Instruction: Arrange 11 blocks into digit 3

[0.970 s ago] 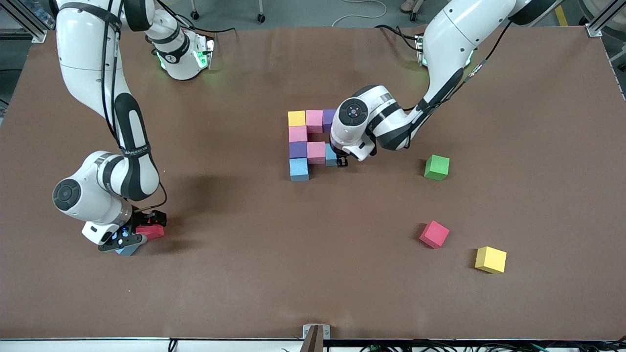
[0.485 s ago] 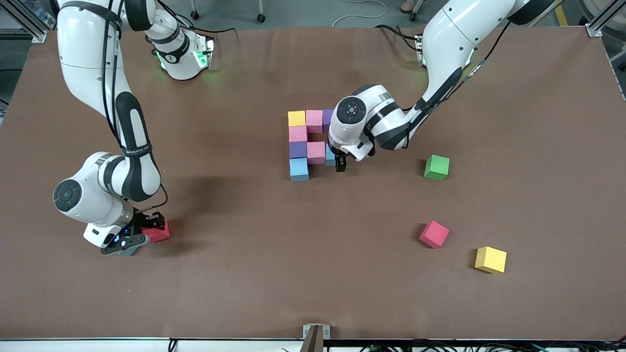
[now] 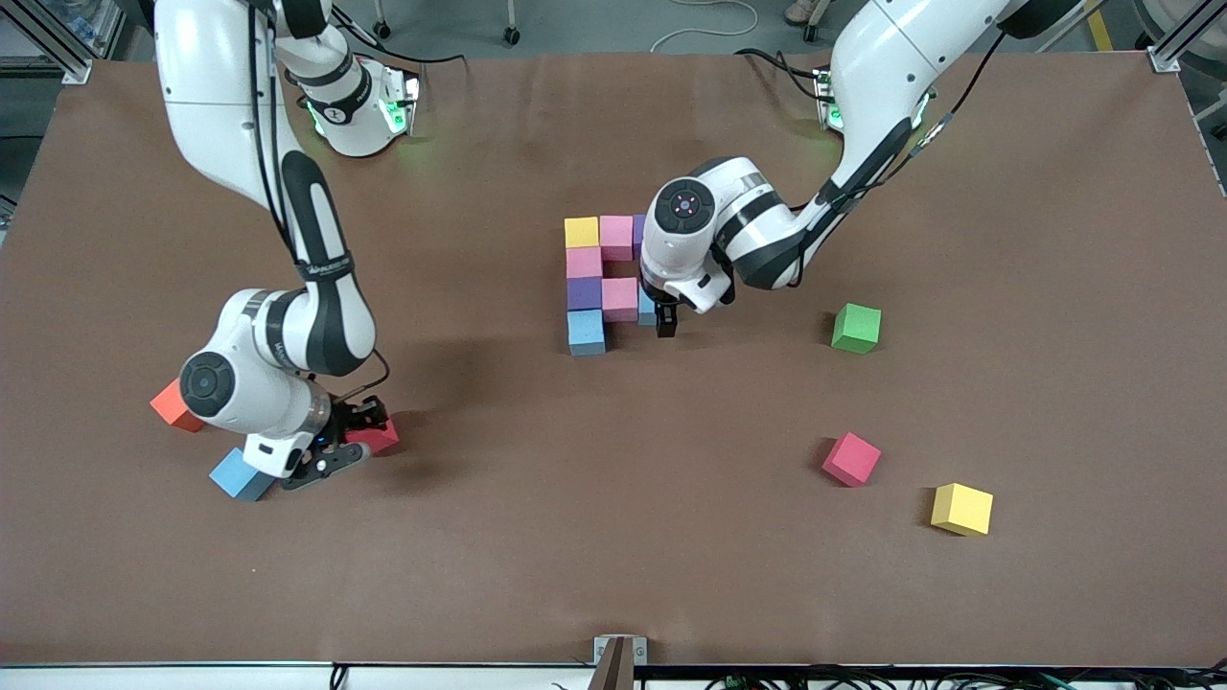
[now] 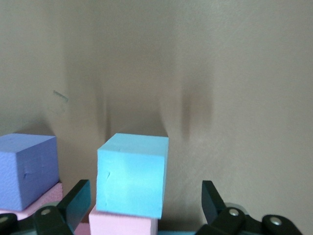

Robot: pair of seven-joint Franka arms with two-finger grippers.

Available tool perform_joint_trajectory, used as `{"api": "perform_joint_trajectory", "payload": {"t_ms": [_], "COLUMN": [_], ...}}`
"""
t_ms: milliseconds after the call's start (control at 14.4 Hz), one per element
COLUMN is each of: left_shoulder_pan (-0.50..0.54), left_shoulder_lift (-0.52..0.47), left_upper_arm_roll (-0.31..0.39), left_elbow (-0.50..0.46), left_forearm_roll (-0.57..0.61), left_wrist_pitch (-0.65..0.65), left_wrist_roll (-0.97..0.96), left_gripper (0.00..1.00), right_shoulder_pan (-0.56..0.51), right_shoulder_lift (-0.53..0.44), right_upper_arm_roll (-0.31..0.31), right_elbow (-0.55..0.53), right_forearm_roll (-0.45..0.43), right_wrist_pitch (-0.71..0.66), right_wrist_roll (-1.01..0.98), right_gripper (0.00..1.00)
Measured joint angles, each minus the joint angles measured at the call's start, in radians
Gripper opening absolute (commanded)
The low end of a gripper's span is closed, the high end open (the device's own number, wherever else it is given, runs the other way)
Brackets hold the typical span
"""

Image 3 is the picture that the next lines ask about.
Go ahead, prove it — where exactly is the red foam cube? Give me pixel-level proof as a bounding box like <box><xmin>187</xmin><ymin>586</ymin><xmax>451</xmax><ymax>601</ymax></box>
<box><xmin>822</xmin><ymin>431</ymin><xmax>883</xmax><ymax>489</ymax></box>
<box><xmin>345</xmin><ymin>418</ymin><xmax>402</xmax><ymax>457</ymax></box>

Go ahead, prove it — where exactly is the orange foam cube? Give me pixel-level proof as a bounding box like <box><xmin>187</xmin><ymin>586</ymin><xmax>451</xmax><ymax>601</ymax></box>
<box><xmin>150</xmin><ymin>379</ymin><xmax>207</xmax><ymax>433</ymax></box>

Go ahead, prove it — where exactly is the green foam cube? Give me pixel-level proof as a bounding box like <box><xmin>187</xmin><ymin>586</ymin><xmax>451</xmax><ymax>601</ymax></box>
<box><xmin>831</xmin><ymin>303</ymin><xmax>883</xmax><ymax>356</ymax></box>

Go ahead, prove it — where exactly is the brown table mat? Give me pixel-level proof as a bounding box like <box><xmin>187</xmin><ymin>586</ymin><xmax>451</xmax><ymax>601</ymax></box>
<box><xmin>0</xmin><ymin>50</ymin><xmax>1227</xmax><ymax>669</ymax></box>

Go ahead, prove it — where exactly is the black base power cable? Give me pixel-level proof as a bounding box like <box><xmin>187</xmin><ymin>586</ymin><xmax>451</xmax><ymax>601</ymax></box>
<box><xmin>331</xmin><ymin>8</ymin><xmax>471</xmax><ymax>68</ymax></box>
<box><xmin>738</xmin><ymin>46</ymin><xmax>827</xmax><ymax>97</ymax></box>

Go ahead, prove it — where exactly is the white floor cable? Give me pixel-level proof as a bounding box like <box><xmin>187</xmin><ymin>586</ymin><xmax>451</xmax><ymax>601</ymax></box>
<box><xmin>652</xmin><ymin>0</ymin><xmax>760</xmax><ymax>54</ymax></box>

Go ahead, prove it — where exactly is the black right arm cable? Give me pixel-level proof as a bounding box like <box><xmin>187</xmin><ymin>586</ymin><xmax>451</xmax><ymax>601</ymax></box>
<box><xmin>244</xmin><ymin>0</ymin><xmax>392</xmax><ymax>408</ymax></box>

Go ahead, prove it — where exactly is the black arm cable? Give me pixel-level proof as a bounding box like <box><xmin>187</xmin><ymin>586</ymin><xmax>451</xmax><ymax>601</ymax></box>
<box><xmin>244</xmin><ymin>0</ymin><xmax>392</xmax><ymax>408</ymax></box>
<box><xmin>896</xmin><ymin>29</ymin><xmax>1009</xmax><ymax>188</ymax></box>

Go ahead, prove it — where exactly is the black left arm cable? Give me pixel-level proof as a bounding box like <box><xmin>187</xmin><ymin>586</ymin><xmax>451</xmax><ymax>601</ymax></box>
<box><xmin>896</xmin><ymin>29</ymin><xmax>1009</xmax><ymax>188</ymax></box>

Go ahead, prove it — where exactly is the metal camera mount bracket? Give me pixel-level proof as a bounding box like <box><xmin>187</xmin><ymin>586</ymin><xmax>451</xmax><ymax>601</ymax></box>
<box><xmin>587</xmin><ymin>634</ymin><xmax>649</xmax><ymax>690</ymax></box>

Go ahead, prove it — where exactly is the aluminium frame post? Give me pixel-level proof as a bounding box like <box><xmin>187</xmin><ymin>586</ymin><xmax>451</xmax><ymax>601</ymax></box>
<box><xmin>1147</xmin><ymin>0</ymin><xmax>1227</xmax><ymax>74</ymax></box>
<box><xmin>0</xmin><ymin>0</ymin><xmax>94</xmax><ymax>85</ymax></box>

